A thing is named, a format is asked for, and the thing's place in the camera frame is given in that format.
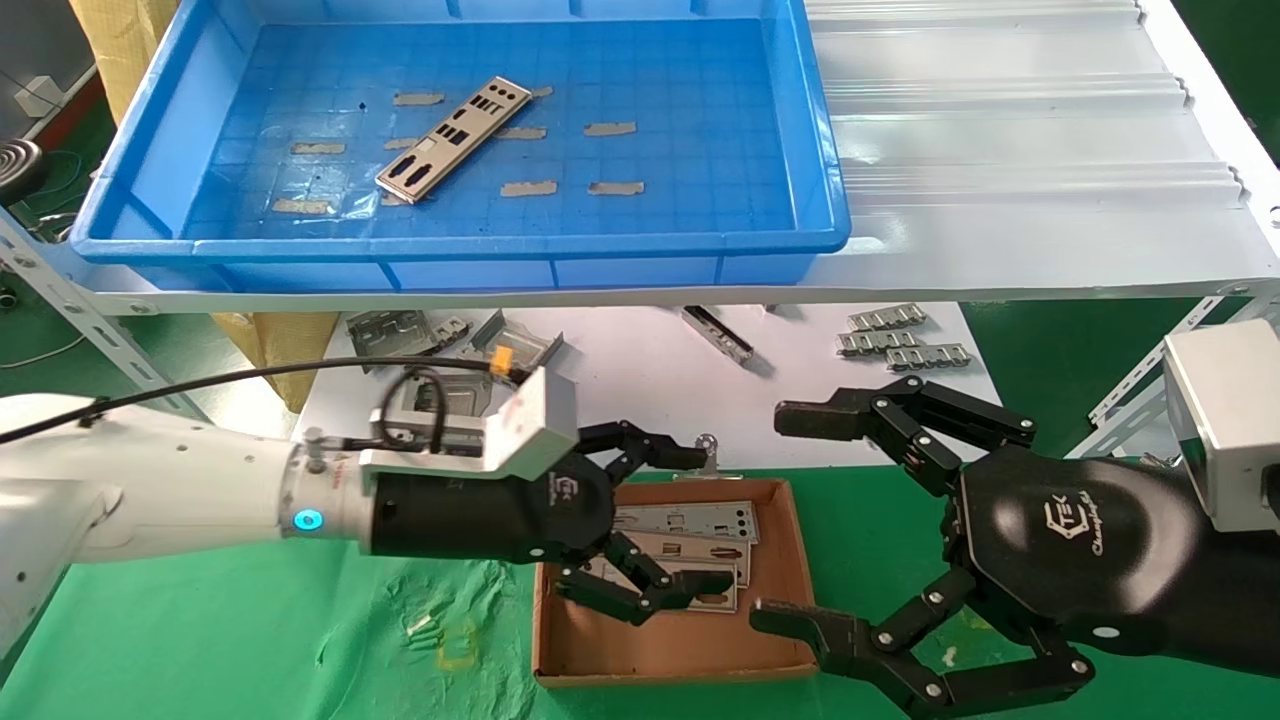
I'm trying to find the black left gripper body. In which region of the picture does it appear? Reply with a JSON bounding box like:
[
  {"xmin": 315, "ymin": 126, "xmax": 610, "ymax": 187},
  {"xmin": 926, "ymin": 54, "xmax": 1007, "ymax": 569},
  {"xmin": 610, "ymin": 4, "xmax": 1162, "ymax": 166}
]
[{"xmin": 370, "ymin": 455, "xmax": 616, "ymax": 566}]

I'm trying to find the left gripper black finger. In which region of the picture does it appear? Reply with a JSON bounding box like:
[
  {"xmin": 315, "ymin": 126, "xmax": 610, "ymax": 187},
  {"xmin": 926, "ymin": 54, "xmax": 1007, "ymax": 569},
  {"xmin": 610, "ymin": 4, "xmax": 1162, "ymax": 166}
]
[
  {"xmin": 554, "ymin": 531, "xmax": 738, "ymax": 628},
  {"xmin": 578, "ymin": 419, "xmax": 712, "ymax": 493}
]

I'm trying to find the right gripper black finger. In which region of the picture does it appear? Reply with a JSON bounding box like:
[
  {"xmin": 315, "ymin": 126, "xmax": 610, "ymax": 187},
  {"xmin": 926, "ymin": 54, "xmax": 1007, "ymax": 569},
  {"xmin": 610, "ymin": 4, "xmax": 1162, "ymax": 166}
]
[
  {"xmin": 773, "ymin": 376, "xmax": 1038, "ymax": 499},
  {"xmin": 748, "ymin": 568, "xmax": 1096, "ymax": 720}
]

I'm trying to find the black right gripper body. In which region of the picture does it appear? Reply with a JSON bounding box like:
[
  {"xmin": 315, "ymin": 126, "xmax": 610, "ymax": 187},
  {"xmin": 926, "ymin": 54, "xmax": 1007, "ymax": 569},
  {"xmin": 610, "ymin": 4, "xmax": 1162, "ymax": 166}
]
[{"xmin": 945, "ymin": 447, "xmax": 1280, "ymax": 666}]

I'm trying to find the brown cardboard box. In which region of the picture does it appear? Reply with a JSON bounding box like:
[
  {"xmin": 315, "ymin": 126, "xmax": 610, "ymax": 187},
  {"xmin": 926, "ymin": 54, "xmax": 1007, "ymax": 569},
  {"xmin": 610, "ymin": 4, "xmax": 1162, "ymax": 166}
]
[{"xmin": 532, "ymin": 478, "xmax": 820, "ymax": 689}]

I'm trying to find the blue plastic tray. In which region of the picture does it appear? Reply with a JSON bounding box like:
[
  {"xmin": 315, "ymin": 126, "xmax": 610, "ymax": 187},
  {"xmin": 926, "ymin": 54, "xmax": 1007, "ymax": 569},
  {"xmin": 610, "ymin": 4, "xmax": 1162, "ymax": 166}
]
[{"xmin": 70, "ymin": 0, "xmax": 852, "ymax": 292}]

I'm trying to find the silver binder clip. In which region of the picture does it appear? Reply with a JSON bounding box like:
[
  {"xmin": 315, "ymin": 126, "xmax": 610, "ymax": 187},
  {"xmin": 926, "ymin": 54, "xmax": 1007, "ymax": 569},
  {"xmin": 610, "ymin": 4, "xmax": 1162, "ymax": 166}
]
[{"xmin": 676, "ymin": 433, "xmax": 744, "ymax": 482}]

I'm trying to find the small slotted metal strip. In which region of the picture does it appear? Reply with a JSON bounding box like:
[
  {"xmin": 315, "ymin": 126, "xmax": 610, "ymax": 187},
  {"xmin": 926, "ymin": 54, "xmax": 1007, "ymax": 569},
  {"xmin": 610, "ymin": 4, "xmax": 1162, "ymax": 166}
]
[
  {"xmin": 885, "ymin": 343, "xmax": 975, "ymax": 373},
  {"xmin": 837, "ymin": 330, "xmax": 922, "ymax": 358},
  {"xmin": 848, "ymin": 304, "xmax": 929, "ymax": 333}
]

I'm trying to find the green table cloth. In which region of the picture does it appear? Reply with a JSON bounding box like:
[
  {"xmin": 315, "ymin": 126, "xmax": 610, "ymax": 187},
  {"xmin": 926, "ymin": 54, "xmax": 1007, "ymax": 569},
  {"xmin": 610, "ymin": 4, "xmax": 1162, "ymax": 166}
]
[{"xmin": 0, "ymin": 470, "xmax": 1280, "ymax": 720}]

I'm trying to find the flat grey metal plate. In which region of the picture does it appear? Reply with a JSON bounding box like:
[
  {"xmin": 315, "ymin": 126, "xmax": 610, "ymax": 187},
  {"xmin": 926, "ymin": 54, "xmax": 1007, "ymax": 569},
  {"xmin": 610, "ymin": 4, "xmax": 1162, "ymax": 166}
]
[{"xmin": 400, "ymin": 373, "xmax": 496, "ymax": 421}]

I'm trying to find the yellow woven bag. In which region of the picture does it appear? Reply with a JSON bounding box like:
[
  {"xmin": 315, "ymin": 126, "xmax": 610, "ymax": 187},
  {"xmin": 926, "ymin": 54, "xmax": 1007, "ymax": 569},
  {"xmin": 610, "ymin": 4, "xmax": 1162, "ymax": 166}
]
[{"xmin": 68, "ymin": 0, "xmax": 341, "ymax": 414}]

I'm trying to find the white corrugated shelf board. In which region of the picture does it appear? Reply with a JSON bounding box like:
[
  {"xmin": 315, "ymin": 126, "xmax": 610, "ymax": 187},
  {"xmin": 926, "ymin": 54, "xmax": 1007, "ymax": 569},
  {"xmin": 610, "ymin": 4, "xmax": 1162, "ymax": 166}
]
[{"xmin": 60, "ymin": 0, "xmax": 1280, "ymax": 319}]

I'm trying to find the black round coil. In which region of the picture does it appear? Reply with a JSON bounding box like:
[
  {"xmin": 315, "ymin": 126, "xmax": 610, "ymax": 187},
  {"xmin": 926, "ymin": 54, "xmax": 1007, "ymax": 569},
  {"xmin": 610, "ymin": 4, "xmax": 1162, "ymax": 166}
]
[{"xmin": 0, "ymin": 138, "xmax": 47, "ymax": 203}]

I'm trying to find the white plastic block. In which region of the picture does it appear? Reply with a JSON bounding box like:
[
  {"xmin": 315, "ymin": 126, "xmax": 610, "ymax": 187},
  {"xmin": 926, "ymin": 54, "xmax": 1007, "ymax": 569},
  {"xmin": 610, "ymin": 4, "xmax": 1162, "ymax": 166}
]
[{"xmin": 14, "ymin": 76, "xmax": 67, "ymax": 114}]

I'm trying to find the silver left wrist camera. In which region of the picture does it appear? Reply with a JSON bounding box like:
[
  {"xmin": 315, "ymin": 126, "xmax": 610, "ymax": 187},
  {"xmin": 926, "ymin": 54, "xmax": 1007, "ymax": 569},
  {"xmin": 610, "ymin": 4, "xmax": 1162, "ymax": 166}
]
[{"xmin": 357, "ymin": 366, "xmax": 580, "ymax": 482}]

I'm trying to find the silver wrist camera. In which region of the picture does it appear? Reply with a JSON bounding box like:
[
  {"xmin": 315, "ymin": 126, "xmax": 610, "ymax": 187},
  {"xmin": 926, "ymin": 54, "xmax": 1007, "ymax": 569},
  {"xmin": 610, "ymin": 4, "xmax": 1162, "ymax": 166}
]
[
  {"xmin": 1162, "ymin": 318, "xmax": 1280, "ymax": 535},
  {"xmin": 357, "ymin": 366, "xmax": 580, "ymax": 482}
]

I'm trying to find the long narrow metal bracket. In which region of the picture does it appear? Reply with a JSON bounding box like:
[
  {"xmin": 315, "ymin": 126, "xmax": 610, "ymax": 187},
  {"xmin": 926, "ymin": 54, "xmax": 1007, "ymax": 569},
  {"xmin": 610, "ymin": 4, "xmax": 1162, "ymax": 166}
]
[{"xmin": 682, "ymin": 306, "xmax": 755, "ymax": 364}]

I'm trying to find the black camera cable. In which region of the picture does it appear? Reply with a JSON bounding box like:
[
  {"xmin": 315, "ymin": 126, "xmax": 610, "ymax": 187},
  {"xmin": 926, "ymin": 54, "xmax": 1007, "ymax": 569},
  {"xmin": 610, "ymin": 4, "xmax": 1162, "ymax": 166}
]
[{"xmin": 0, "ymin": 347, "xmax": 521, "ymax": 456}]

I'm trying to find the grey metal tray bracket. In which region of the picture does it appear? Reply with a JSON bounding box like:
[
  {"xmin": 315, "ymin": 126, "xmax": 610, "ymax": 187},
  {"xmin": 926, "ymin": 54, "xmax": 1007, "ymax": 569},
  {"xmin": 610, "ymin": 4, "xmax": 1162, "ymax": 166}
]
[{"xmin": 457, "ymin": 309, "xmax": 567, "ymax": 388}]

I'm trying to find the white perforated steel post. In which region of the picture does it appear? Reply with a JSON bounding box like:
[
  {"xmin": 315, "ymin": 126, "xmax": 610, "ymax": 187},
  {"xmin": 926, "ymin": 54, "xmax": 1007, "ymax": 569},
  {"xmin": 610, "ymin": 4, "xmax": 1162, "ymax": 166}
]
[
  {"xmin": 1088, "ymin": 283, "xmax": 1280, "ymax": 459},
  {"xmin": 0, "ymin": 205, "xmax": 216, "ymax": 421}
]

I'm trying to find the folded grey metal bracket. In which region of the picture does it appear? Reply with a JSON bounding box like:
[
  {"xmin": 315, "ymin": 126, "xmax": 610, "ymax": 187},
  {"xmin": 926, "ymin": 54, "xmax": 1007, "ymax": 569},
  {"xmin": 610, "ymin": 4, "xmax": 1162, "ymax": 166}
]
[{"xmin": 346, "ymin": 311, "xmax": 443, "ymax": 375}]

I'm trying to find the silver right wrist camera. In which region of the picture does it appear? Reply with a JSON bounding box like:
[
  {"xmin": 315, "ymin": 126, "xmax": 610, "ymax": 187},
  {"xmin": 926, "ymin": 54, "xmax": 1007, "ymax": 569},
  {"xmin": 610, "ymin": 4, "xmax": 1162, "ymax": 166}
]
[{"xmin": 1162, "ymin": 318, "xmax": 1280, "ymax": 535}]

